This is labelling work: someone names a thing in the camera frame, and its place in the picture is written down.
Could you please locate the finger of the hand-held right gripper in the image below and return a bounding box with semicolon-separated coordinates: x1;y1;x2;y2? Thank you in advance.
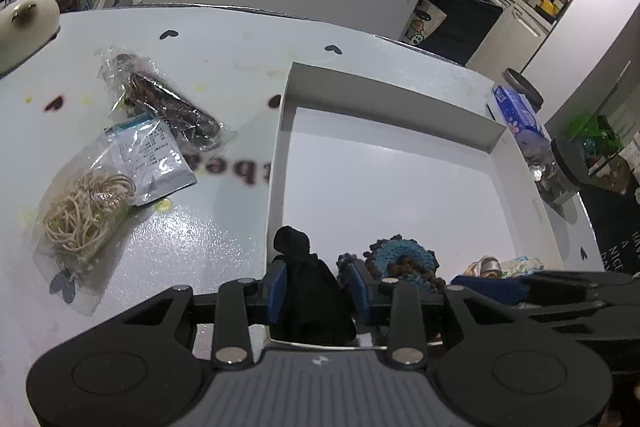
451;270;635;308
520;302;640;345

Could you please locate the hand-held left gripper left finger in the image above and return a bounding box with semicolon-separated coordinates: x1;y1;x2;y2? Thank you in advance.
75;261;288;367

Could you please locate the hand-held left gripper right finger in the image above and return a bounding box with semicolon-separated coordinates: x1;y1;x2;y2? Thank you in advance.
350;261;566;365

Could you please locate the pink satin scrunchie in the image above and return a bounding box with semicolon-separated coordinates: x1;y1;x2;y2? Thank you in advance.
461;256;502;279

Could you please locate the black scrunchie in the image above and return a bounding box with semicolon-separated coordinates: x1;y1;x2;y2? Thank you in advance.
270;225;359;346

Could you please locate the blue crochet scrunchie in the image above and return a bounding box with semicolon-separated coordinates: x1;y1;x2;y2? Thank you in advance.
336;234;447;294

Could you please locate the white cardboard box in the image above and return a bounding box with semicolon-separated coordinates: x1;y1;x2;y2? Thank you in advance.
264;61;567;348

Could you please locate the bag of dark hair ties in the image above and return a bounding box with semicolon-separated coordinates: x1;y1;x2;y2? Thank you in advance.
117;69;239;156

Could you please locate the bag of beige hair ties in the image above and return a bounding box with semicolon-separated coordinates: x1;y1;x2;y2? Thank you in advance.
31;114;199;319

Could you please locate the bag of brown hair ties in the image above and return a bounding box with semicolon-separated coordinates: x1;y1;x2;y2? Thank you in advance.
95;47;167;112

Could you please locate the black printed mat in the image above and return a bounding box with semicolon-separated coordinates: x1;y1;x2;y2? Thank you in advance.
579;181;640;279

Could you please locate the glass jar black lid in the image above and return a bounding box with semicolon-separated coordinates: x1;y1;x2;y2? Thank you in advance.
531;135;592;208

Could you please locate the blue tissue pack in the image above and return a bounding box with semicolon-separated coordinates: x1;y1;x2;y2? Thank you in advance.
491;84;552;158

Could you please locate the green plant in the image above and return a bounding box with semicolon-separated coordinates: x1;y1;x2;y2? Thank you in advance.
566;113;622;158

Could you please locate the round metal tin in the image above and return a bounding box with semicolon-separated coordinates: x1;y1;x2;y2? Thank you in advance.
501;67;545;112

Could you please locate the white kitchen cabinet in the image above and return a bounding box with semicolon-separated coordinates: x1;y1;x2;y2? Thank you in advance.
487;0;556;70

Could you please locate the dark fabric hamper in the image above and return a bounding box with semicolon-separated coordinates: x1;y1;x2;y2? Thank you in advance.
424;0;504;66

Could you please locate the cartoon print tote bag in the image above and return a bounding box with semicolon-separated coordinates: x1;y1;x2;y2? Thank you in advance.
406;0;449;48

